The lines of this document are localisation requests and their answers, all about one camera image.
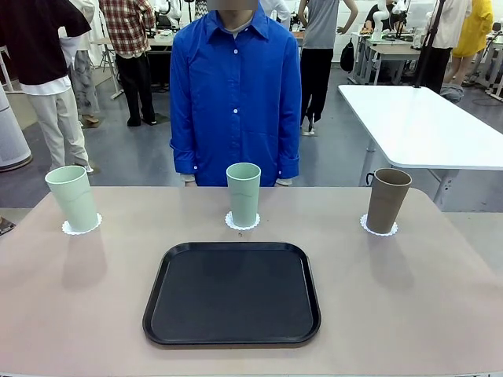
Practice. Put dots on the white cylindrical appliance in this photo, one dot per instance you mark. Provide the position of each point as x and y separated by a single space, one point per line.
12 137

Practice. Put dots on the white rounded table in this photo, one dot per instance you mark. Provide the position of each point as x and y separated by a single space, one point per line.
412 125

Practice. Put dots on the grey background desk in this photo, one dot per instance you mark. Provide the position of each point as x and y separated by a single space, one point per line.
393 53

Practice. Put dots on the brown object at table side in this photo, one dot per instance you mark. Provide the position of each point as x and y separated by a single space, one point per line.
4 227

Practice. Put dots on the person in plaid shirt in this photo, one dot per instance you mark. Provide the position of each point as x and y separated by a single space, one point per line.
125 27

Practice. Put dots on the black plastic tray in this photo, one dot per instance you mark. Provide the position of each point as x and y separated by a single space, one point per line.
236 298

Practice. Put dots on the seated person in black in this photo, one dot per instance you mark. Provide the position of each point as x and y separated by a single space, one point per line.
373 15

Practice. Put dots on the brown tall cup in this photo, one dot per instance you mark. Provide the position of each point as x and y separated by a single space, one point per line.
387 200

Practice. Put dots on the pale green tall cup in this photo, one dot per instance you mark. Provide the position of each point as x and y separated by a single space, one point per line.
72 196

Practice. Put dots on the person in beige top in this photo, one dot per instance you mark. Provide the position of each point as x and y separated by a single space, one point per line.
448 23

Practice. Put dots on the person in black top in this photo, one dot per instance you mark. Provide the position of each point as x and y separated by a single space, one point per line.
35 39

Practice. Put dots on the person's right forearm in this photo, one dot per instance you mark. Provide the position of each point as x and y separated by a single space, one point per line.
184 149

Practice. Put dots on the person in grey top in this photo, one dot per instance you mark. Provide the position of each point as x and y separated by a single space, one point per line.
320 23

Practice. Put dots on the teal green tall cup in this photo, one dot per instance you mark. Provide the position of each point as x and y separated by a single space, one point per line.
243 196

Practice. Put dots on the white scalloped paper coaster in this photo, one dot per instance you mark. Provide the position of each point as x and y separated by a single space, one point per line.
70 231
228 220
363 223

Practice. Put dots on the person in blue shirt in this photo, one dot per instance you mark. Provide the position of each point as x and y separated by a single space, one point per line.
236 90

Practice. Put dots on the grey cloth heap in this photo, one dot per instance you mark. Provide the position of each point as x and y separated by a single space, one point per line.
452 93

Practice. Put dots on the person's left forearm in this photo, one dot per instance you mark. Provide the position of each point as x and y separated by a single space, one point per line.
288 149

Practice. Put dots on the person in patterned grey skirt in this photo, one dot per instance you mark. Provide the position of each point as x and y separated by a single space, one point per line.
84 78

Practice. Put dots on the black hanging bag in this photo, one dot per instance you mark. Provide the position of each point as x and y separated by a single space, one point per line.
347 57

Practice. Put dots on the person in yellow raincoat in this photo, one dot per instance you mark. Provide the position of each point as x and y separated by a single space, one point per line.
477 31

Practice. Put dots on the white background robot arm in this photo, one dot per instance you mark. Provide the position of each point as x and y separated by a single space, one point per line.
378 23
173 12

